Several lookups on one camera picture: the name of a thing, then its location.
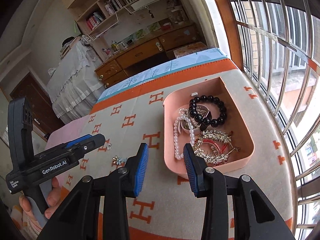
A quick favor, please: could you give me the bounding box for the flower shaped earring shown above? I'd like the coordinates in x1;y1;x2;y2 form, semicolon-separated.
112;155;127;166

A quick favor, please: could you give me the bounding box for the wooden desk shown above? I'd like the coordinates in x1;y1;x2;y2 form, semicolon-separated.
95;22;201;87

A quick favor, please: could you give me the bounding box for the gold ornate necklace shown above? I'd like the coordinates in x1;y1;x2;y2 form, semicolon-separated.
193;129;241;166

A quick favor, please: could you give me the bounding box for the blue patterned bed sheet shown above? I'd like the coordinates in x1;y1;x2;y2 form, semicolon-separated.
97;48;228;103

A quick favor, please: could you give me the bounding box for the brown wooden door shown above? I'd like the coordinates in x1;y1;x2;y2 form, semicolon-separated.
10;73;65;140

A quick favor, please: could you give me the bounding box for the black bead bracelet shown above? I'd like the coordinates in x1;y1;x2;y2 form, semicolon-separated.
188;94;228;128

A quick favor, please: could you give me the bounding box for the metal window grille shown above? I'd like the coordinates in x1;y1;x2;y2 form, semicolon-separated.
230;0;319;239

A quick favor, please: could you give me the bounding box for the pink jewelry box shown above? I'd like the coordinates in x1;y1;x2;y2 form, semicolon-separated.
163;77;254;178

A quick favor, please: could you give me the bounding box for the left human hand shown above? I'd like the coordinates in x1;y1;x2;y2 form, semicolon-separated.
18;177;62;222

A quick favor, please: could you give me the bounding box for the red string bracelet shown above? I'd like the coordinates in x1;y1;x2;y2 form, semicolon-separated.
199;129;235;153

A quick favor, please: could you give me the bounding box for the white pearl bracelet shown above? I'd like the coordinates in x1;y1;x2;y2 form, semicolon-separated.
173;108;196;161

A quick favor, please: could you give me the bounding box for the pink bed sheet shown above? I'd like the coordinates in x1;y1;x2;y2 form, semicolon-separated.
45;115;89;191

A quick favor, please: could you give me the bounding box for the white lace covered furniture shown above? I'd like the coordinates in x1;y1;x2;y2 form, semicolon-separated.
47;38;105;124

